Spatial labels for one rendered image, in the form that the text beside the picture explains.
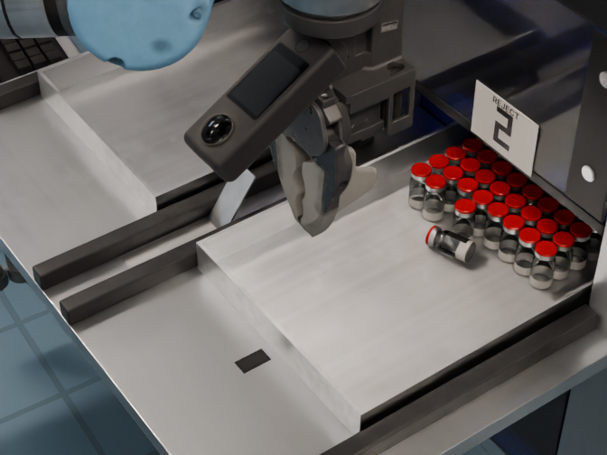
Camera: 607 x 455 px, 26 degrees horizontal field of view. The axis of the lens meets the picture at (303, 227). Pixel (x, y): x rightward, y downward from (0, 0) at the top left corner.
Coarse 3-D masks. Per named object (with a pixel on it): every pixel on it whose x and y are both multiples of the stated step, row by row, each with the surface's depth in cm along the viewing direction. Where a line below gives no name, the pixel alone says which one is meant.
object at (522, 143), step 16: (480, 96) 123; (496, 96) 121; (480, 112) 124; (496, 112) 122; (512, 112) 120; (480, 128) 125; (512, 128) 121; (528, 128) 119; (496, 144) 124; (512, 144) 122; (528, 144) 120; (512, 160) 123; (528, 160) 120
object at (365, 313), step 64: (448, 128) 139; (384, 192) 136; (256, 256) 129; (320, 256) 129; (384, 256) 129; (448, 256) 129; (256, 320) 121; (320, 320) 123; (384, 320) 123; (448, 320) 123; (512, 320) 123; (320, 384) 115; (384, 384) 117
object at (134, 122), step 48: (240, 0) 158; (240, 48) 155; (48, 96) 147; (96, 96) 148; (144, 96) 148; (192, 96) 148; (96, 144) 139; (144, 144) 142; (144, 192) 133; (192, 192) 134
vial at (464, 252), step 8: (432, 232) 129; (440, 232) 129; (432, 240) 129; (440, 240) 128; (448, 240) 128; (456, 240) 128; (440, 248) 129; (448, 248) 128; (456, 248) 128; (464, 248) 127; (472, 248) 128; (456, 256) 128; (464, 256) 127
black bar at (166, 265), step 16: (368, 160) 137; (192, 240) 128; (160, 256) 127; (176, 256) 127; (192, 256) 127; (128, 272) 125; (144, 272) 125; (160, 272) 126; (176, 272) 127; (96, 288) 123; (112, 288) 123; (128, 288) 124; (144, 288) 126; (64, 304) 122; (80, 304) 122; (96, 304) 123; (112, 304) 124
